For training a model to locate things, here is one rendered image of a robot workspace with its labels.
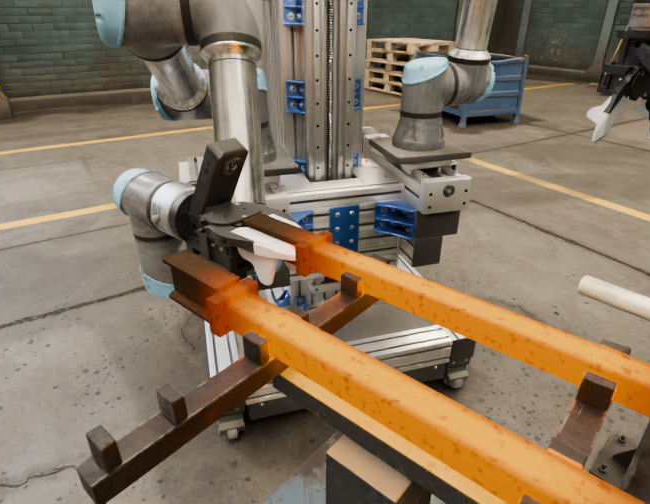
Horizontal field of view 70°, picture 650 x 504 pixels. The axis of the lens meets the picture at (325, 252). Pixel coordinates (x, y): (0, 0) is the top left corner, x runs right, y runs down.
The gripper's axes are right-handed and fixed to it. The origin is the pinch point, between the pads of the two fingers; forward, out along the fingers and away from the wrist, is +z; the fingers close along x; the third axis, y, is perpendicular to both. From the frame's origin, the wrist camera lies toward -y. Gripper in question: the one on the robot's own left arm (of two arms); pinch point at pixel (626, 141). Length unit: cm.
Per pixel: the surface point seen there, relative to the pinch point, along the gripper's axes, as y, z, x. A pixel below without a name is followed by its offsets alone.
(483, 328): -47, -1, 63
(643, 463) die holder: -51, 16, 45
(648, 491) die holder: -52, 19, 45
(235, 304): -39, -2, 82
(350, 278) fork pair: -37, -1, 71
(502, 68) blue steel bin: 390, 34, -251
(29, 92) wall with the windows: 618, 69, 271
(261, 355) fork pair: -44, 0, 81
